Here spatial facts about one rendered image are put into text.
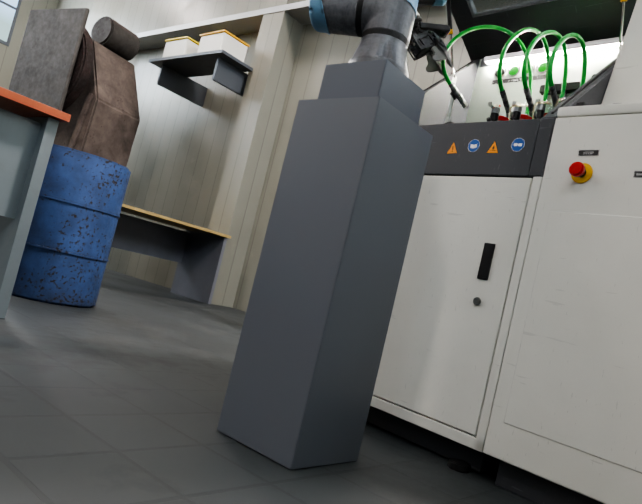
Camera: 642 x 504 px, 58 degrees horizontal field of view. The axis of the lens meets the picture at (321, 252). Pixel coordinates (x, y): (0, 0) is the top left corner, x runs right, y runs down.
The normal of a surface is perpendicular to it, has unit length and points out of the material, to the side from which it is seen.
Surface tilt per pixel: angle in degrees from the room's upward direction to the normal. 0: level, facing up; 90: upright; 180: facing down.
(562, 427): 90
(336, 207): 90
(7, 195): 90
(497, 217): 90
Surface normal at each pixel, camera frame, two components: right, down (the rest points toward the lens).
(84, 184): 0.53, 0.07
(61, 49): -0.45, -0.17
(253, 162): 0.75, 0.14
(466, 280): -0.69, -0.22
